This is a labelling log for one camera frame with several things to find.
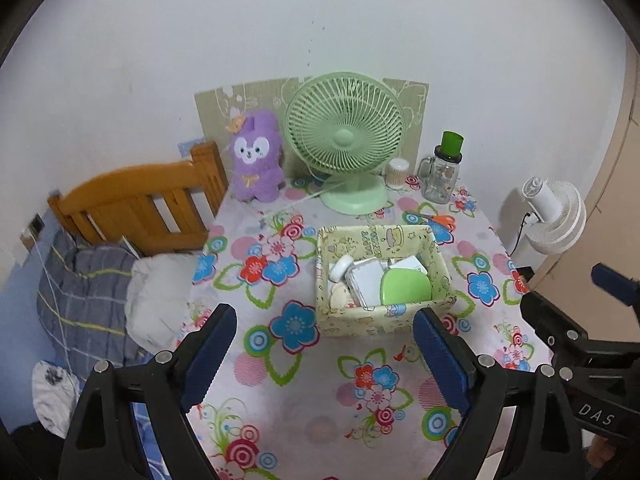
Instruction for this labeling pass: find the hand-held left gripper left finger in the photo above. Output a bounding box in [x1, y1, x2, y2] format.
[59, 304, 237, 480]

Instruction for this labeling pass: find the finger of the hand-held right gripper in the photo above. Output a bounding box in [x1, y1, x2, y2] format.
[520, 291, 640, 443]
[591, 263, 640, 307]

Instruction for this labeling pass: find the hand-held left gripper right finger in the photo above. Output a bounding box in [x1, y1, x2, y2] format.
[414, 308, 586, 480]

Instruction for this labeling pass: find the green round pad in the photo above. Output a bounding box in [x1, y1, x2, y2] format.
[380, 266, 432, 306]

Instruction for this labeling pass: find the yellow patterned storage box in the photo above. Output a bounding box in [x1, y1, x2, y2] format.
[315, 225, 458, 337]

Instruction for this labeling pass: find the white charger plug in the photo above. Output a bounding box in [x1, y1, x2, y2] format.
[387, 255, 428, 276]

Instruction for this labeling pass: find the white object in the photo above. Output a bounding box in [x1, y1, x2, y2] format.
[347, 259, 388, 307]

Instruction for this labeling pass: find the beige bear shaped case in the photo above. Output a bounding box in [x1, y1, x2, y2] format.
[327, 282, 360, 308]

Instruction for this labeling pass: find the white oval case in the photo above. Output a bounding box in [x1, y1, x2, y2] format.
[328, 255, 357, 281]

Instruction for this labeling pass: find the white pillow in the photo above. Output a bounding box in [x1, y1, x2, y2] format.
[125, 252, 201, 351]

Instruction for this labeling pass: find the white standing fan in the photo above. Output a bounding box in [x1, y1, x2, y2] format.
[505, 176, 587, 261]

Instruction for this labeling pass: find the blue patterned bedsheet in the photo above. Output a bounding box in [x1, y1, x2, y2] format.
[131, 401, 168, 463]

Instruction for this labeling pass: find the floral tablecloth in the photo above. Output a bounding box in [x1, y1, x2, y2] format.
[172, 172, 548, 480]

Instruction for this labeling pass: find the beige wooden door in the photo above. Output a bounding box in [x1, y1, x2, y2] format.
[530, 35, 640, 311]

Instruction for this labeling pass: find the grey plaid blanket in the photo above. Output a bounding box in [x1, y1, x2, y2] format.
[36, 230, 151, 376]

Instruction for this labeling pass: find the white printed cloth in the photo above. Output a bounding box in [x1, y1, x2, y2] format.
[32, 360, 81, 438]

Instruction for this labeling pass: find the wooden bed headboard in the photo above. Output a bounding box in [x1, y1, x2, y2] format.
[47, 141, 230, 257]

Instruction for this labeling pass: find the glass mug jar green lid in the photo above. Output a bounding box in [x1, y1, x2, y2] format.
[416, 131, 463, 205]

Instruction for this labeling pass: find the purple plush toy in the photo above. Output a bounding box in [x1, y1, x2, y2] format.
[231, 110, 286, 203]

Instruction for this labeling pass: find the green desk fan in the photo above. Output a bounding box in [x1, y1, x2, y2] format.
[284, 72, 406, 213]

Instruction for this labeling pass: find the cotton swab container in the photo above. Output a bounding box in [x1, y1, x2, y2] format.
[382, 157, 411, 190]

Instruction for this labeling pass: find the blue patterned paper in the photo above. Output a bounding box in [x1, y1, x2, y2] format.
[178, 136, 207, 158]

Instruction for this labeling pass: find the black fan power cable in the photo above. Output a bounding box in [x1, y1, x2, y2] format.
[510, 210, 533, 256]

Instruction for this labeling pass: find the white fan cable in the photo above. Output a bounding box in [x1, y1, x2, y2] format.
[280, 182, 341, 211]

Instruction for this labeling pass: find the wall socket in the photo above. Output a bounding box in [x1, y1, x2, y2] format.
[22, 212, 46, 241]

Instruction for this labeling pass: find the green patterned wall sheet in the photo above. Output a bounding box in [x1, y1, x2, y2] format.
[194, 76, 430, 181]

